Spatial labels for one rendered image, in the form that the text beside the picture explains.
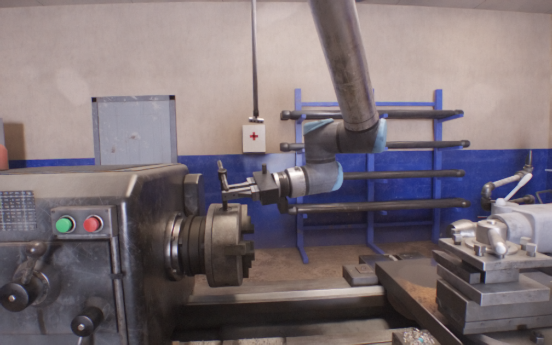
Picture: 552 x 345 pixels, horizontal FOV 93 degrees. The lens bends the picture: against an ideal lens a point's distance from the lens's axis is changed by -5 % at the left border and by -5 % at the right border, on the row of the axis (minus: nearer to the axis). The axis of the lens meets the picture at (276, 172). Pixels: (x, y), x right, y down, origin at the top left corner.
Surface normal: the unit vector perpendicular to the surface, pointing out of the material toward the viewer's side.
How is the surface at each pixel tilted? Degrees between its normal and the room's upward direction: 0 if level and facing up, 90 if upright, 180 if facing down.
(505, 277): 90
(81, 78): 90
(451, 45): 90
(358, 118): 133
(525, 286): 0
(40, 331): 90
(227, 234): 60
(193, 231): 45
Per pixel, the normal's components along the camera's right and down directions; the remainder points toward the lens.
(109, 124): 0.06, 0.07
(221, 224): 0.03, -0.64
